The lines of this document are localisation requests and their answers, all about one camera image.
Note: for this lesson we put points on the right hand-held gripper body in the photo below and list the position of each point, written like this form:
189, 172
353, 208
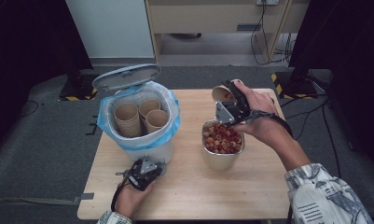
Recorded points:
234, 113

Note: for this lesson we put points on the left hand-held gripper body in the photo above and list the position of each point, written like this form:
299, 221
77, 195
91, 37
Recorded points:
144, 177

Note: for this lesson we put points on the small portion of food rings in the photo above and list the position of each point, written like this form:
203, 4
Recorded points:
228, 96

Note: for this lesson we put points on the brown paper cup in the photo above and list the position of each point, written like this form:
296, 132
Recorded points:
219, 92

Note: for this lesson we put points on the metal food container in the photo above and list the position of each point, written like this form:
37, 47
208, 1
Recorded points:
222, 161

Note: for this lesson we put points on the white pedal trash can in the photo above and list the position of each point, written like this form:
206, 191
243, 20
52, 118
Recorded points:
125, 76

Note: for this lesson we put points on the person's left hand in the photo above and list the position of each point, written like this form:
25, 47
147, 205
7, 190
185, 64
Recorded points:
131, 199

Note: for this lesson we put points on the person's right hand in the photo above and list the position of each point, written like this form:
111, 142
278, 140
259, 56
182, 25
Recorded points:
265, 124

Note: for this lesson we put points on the heap of red beige food rings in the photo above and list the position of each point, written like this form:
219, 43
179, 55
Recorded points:
222, 140

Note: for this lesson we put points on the blue trash bag liner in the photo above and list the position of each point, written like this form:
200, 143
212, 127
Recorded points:
172, 130

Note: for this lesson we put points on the stacked brown paper cups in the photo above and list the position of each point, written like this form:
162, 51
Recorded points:
149, 106
127, 121
156, 121

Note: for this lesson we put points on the black stand base striped tape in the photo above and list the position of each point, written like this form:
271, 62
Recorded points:
295, 87
79, 90

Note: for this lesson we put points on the grey tape strip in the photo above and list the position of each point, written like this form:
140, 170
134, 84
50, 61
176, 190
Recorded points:
83, 197

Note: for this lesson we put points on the black tape marks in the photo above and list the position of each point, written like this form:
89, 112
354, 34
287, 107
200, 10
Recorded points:
93, 125

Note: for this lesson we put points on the light wooden desk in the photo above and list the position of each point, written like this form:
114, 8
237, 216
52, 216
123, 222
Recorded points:
206, 15

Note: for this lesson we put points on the white power strip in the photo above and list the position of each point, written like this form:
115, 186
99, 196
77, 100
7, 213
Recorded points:
267, 2

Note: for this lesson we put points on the black curtain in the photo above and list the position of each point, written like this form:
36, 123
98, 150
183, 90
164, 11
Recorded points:
346, 46
26, 46

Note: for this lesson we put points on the white cabinet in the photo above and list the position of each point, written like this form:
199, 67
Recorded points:
113, 28

